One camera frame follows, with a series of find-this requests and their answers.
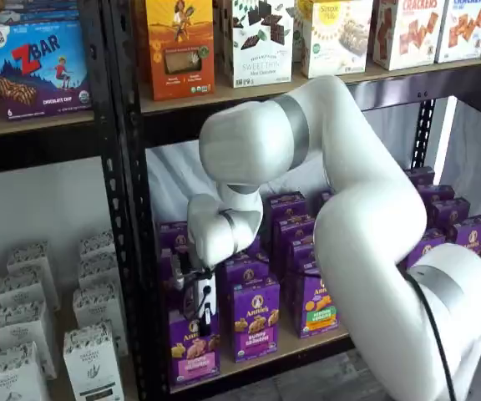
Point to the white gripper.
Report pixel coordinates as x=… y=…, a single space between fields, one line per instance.
x=205 y=296

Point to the purple Annie's box maroon patch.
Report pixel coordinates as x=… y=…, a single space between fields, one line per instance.
x=426 y=248

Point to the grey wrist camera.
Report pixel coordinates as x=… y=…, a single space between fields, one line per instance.
x=178 y=271

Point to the purple Annie's box green patch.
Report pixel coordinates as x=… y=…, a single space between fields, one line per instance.
x=292 y=229
x=317 y=309
x=286 y=204
x=303 y=255

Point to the purple Annie's snack box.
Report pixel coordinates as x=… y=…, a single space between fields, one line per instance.
x=470 y=236
x=436 y=193
x=420 y=175
x=449 y=211

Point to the Simple Mills sweet thins box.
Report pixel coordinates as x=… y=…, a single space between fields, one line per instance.
x=261 y=50

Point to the black metal shelving rack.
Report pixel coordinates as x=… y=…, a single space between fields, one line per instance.
x=136 y=209
x=36 y=152

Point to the orange Revival snack box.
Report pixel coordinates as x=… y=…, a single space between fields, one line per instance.
x=180 y=50

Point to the white organic pantry box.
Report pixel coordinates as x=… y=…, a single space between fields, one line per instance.
x=98 y=305
x=96 y=242
x=8 y=376
x=23 y=288
x=94 y=363
x=27 y=257
x=23 y=326
x=97 y=267

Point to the orange pretzel crackers cheddar box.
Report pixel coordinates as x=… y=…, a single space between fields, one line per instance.
x=411 y=33

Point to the blue ZBar box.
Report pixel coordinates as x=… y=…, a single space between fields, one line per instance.
x=36 y=10
x=40 y=71

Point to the purple Annie's box orange patch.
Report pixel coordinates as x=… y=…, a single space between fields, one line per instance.
x=326 y=198

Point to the Simple Mills almond bars box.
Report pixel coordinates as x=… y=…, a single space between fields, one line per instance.
x=299 y=25
x=336 y=37

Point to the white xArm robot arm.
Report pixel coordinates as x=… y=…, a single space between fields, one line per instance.
x=370 y=229

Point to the purple Annie's box pink patch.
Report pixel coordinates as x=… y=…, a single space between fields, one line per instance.
x=171 y=234
x=194 y=359
x=165 y=271

